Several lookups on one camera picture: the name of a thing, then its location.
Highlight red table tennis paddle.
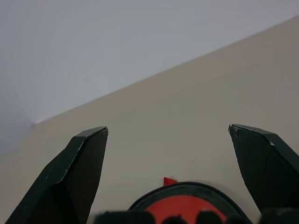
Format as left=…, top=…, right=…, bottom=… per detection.
left=145, top=195, right=228, bottom=224

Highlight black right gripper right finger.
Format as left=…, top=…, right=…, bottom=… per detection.
left=228, top=124, right=299, bottom=214

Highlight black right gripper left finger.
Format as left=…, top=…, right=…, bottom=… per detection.
left=4, top=126, right=109, bottom=224

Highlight red and black round object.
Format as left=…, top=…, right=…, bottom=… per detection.
left=127, top=177, right=253, bottom=224

